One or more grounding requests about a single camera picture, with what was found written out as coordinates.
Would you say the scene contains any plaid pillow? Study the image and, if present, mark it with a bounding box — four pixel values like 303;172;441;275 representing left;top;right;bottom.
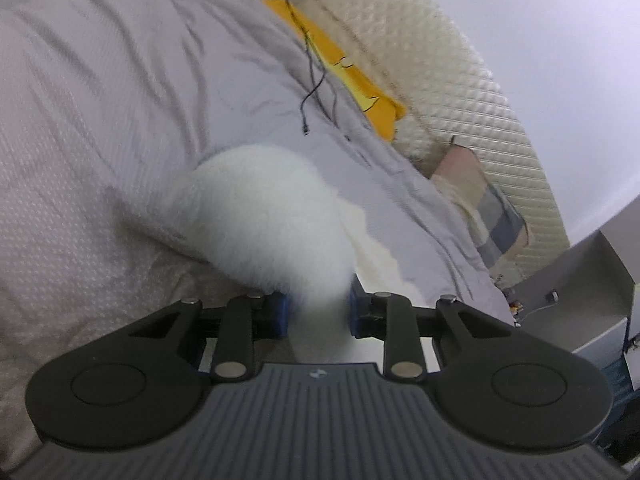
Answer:
430;135;531;287

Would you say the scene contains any grey duvet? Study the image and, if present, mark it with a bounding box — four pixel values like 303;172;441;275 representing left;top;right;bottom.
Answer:
0;0;517;461

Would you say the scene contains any yellow pillow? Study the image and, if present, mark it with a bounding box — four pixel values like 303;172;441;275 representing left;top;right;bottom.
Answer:
262;0;407;142

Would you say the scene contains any black cable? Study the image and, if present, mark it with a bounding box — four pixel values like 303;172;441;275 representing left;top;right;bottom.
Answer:
284;0;342;137

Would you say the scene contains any grey cabinet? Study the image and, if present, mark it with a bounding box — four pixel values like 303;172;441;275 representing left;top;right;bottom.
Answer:
514;229;640;357

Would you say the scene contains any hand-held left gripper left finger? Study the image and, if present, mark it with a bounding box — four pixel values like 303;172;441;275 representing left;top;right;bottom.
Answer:
117;290;290;382

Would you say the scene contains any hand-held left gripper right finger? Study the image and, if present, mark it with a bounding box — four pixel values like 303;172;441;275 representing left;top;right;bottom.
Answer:
349;274;527;382

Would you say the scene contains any cream quilted headboard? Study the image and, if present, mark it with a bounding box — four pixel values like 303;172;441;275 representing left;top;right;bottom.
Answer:
295;0;571;252

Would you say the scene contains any white charger cable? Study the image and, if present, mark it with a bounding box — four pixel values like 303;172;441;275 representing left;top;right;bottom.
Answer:
519;300;551;325

